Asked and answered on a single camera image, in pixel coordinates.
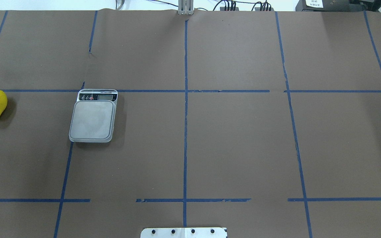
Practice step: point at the brown paper table cover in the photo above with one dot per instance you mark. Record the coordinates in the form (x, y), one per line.
(268, 124)

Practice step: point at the silver digital kitchen scale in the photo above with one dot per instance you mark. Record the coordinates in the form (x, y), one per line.
(93, 116)

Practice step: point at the black box with label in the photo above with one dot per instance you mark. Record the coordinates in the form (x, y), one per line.
(324, 6)

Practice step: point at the grey aluminium camera post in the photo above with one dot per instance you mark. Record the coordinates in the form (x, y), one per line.
(185, 7)

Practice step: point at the black cable connector left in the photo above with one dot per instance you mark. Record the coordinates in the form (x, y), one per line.
(229, 6)

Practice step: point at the black cable connector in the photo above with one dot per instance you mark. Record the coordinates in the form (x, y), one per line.
(262, 7)
(229, 6)

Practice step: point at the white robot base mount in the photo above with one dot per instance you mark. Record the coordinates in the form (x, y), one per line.
(185, 232)

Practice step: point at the black cable connector right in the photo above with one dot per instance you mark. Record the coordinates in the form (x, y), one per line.
(262, 7)

